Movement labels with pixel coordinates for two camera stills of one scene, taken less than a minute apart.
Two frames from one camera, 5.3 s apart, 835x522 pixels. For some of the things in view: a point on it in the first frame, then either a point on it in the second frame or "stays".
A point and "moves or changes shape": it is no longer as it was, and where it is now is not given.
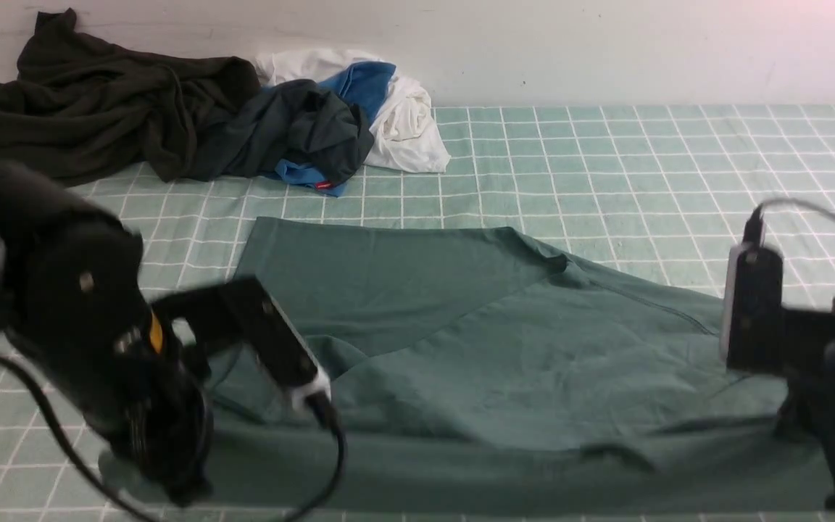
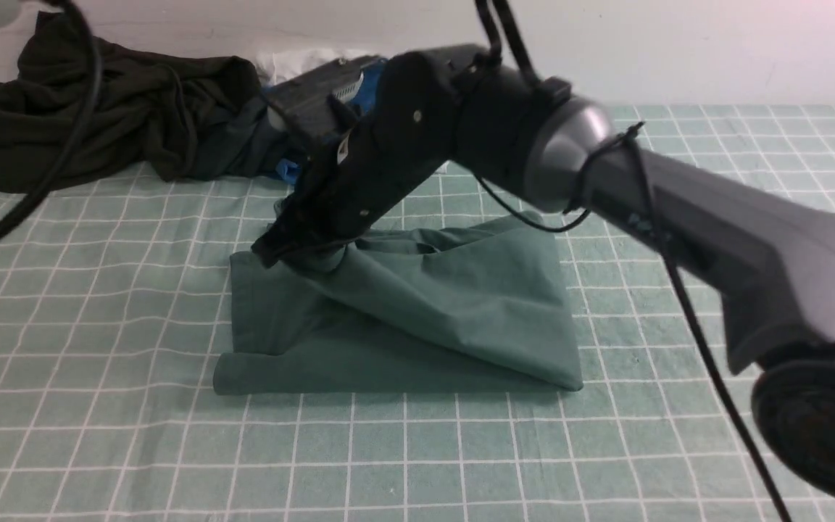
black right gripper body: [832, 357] to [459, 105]
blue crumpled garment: [364, 85] stays
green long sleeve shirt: [474, 371] moves or changes shape
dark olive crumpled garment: [82, 104] stays
